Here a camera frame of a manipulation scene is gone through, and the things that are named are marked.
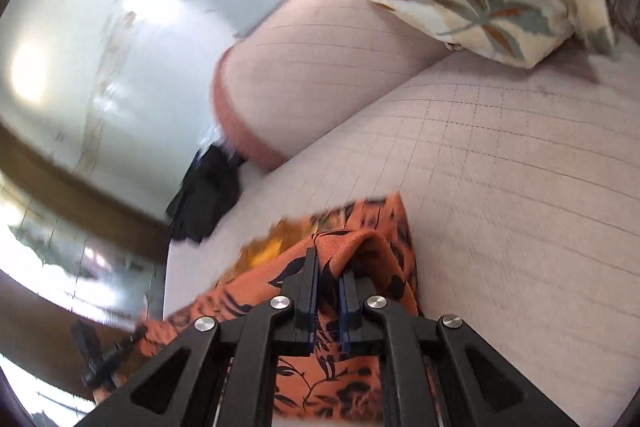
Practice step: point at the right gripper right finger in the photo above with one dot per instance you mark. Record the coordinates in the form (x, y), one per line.
(437, 372)

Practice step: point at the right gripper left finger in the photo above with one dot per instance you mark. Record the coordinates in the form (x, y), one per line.
(221, 373)

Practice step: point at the orange black floral garment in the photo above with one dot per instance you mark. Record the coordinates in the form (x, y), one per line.
(370, 238)

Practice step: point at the black tripod stand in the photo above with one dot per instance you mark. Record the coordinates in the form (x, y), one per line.
(101, 366)

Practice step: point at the black garment on bed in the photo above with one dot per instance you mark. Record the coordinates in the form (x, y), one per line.
(208, 191)

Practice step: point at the stained glass wooden door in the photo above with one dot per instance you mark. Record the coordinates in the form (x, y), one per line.
(68, 253)

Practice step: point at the pink bolster pillow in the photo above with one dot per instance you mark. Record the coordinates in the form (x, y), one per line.
(308, 67)

